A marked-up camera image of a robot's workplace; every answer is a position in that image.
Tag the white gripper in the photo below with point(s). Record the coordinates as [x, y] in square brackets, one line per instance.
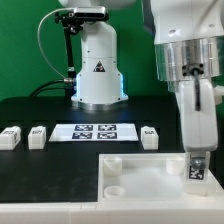
[197, 127]

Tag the white square table top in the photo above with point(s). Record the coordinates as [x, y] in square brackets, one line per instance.
[147, 177]

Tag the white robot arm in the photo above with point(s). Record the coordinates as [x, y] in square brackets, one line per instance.
[188, 35]

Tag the white L-shaped fence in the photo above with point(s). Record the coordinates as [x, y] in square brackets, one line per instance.
[189, 211]

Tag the sheet with marker tags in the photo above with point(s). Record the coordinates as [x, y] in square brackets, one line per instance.
[94, 132]

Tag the black camera stand pole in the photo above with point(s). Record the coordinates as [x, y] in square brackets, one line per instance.
[70, 56]

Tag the black camera on stand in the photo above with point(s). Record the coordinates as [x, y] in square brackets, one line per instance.
[95, 13]

